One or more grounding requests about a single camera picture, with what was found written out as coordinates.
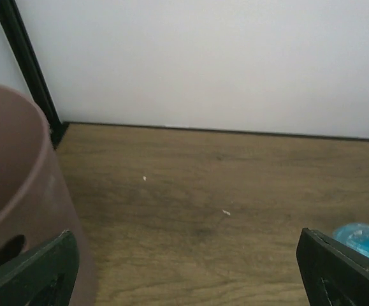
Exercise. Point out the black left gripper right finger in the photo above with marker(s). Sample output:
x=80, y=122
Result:
x=332, y=273

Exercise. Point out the black left corner frame post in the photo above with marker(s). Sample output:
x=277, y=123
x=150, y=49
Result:
x=20, y=43

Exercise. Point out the mauve plastic trash bin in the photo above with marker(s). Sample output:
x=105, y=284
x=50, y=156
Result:
x=35, y=204

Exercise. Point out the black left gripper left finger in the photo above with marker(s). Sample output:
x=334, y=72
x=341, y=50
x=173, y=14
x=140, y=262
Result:
x=44, y=275

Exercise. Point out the blue translucent trash bag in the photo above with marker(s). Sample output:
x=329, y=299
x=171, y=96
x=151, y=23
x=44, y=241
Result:
x=355, y=236

